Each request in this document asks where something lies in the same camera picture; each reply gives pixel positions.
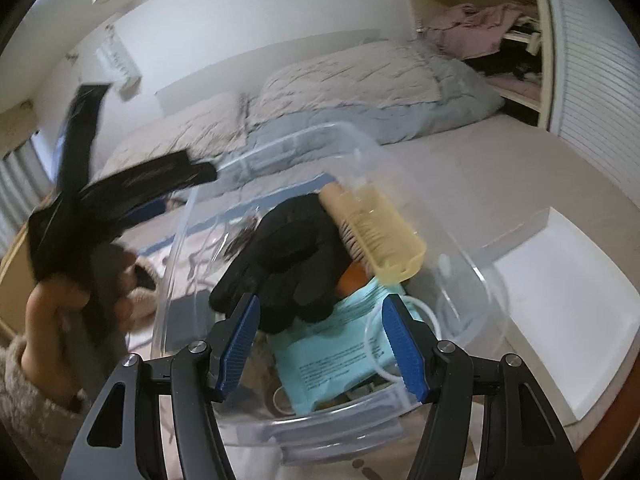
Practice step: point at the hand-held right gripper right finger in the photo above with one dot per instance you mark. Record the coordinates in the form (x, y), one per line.
(405, 350)

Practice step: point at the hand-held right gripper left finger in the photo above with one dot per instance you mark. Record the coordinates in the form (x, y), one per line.
(240, 345)

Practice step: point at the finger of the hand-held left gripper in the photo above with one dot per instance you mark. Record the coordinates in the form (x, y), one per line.
(150, 177)
(85, 120)

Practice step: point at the clear plastic storage box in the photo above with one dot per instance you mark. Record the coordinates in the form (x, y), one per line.
(450, 280)

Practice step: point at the black glove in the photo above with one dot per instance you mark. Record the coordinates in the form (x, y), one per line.
(285, 260)

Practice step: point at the person's left forearm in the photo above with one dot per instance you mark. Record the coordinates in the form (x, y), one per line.
(30, 425)

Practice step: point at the person's left hand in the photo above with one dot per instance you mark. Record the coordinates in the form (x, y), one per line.
(45, 330)

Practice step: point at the wooden bedside shelf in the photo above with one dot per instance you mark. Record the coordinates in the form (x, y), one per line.
(12, 280)

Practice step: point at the beige textured pillow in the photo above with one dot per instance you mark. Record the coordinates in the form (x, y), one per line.
(190, 125)
(350, 80)

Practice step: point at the printed curtain valance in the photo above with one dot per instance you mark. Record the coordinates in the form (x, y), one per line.
(15, 125)

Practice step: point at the grey curtain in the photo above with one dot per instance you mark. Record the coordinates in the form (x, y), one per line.
(20, 185)

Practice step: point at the teal face mask pack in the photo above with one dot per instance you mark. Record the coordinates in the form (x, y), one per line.
(325, 360)

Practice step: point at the beige fleece pouch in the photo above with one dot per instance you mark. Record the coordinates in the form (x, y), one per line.
(145, 305)

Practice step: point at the yellow plastic brush case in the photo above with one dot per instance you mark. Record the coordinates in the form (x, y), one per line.
(395, 240)

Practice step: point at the white box lid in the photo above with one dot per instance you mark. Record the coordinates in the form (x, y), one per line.
(565, 310)

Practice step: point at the beige bed sheet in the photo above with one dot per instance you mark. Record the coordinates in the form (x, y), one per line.
(475, 170)

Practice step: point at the grey duvet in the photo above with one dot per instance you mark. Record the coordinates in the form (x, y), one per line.
(465, 95)

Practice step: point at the dark clothes pile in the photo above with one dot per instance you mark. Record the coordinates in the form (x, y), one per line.
(505, 62)

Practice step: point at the white louvered door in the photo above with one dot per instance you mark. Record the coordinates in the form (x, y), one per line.
(600, 85)

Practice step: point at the pink clothes pile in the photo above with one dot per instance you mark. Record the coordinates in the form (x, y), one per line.
(475, 25)

